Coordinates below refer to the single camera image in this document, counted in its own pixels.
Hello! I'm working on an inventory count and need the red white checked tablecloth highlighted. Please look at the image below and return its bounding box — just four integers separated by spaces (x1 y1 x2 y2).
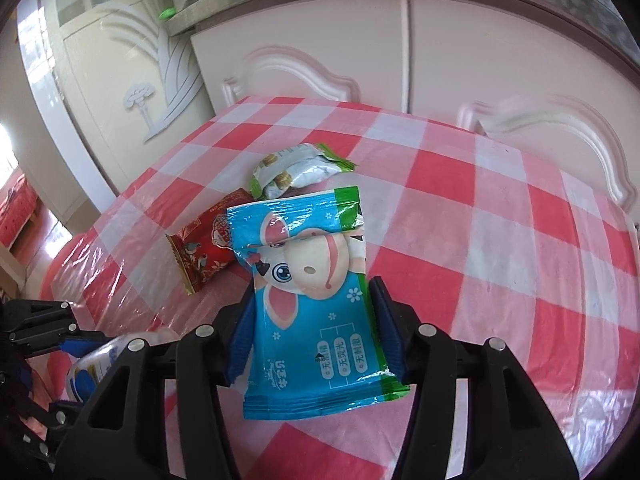
37 95 640 480

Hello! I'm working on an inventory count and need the white tall cabinet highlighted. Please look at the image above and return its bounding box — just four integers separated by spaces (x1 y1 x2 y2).
17 0 216 196

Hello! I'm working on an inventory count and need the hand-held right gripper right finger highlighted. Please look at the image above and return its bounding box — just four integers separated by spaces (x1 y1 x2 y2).
369 276 573 480

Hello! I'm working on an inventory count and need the blue wet wipe packet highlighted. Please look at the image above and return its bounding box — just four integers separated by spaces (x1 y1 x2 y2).
226 186 412 420

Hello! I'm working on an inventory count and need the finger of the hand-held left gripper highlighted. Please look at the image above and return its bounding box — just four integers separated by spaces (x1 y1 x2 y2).
0 372 85 472
0 300 108 359

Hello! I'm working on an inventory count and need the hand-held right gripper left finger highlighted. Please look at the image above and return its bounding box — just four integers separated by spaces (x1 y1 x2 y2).
52 285 256 480

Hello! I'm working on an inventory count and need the green white snack packet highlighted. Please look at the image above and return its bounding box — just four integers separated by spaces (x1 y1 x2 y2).
248 142 357 201

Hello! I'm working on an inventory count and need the white low cabinet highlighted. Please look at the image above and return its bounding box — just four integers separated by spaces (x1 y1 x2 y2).
190 0 640 216

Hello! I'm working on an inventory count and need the bed with red cover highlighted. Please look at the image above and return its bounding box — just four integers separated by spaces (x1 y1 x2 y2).
0 167 41 251

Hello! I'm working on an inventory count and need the red snack packet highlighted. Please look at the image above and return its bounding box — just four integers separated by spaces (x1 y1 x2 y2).
166 187 251 295

